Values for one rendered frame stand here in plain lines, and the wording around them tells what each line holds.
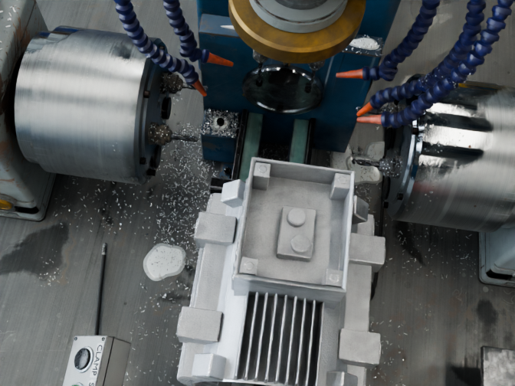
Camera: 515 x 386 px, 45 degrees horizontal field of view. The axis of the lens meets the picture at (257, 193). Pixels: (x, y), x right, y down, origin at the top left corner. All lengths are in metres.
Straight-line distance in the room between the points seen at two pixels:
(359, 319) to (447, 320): 0.64
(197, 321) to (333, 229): 0.16
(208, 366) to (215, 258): 0.11
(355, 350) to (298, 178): 0.17
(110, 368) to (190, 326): 0.33
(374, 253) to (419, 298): 0.62
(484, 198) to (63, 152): 0.66
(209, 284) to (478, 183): 0.51
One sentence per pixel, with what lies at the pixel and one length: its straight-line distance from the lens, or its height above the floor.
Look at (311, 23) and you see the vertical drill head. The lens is 0.81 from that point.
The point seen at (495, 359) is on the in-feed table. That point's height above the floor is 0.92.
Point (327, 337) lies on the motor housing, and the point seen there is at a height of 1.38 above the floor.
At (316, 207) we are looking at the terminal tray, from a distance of 0.62.
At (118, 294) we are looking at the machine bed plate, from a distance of 1.23.
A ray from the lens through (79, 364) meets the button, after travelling 0.94.
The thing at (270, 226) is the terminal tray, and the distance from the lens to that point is 0.60.
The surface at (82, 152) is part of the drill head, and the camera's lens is 1.02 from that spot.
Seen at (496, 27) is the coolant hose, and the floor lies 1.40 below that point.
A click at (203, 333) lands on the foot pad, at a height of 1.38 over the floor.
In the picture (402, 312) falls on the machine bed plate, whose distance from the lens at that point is 1.25.
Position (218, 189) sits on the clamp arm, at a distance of 1.04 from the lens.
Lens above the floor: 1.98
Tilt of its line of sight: 67 degrees down
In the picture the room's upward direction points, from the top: 6 degrees clockwise
